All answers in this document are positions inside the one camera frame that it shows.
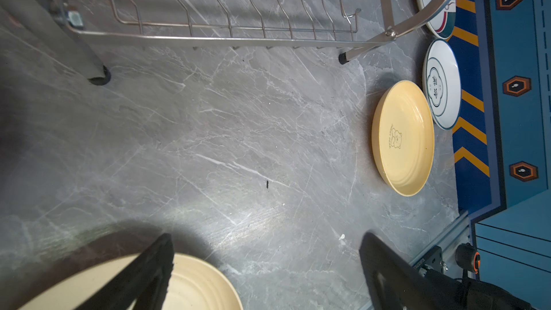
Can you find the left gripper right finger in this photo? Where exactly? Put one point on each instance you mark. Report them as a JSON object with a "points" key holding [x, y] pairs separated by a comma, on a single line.
{"points": [[393, 283]]}

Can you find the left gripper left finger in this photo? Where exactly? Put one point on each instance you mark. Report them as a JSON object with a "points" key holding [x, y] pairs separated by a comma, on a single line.
{"points": [[143, 284]]}

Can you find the cream round plate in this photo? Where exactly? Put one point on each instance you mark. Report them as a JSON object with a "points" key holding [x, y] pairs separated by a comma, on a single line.
{"points": [[194, 284]]}

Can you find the yellow round plate with bear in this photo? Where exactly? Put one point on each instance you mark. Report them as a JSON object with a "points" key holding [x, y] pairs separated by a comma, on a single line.
{"points": [[403, 138]]}

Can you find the steel two-tier dish rack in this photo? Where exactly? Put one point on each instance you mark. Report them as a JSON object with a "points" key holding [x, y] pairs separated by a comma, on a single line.
{"points": [[354, 27]]}

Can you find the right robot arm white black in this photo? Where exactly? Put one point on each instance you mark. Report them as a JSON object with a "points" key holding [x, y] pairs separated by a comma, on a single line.
{"points": [[472, 294]]}

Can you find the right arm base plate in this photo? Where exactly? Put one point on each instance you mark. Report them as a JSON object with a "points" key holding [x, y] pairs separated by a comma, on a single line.
{"points": [[431, 260]]}

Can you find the aluminium front rail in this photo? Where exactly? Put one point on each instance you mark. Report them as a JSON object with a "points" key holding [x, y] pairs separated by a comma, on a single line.
{"points": [[448, 239]]}

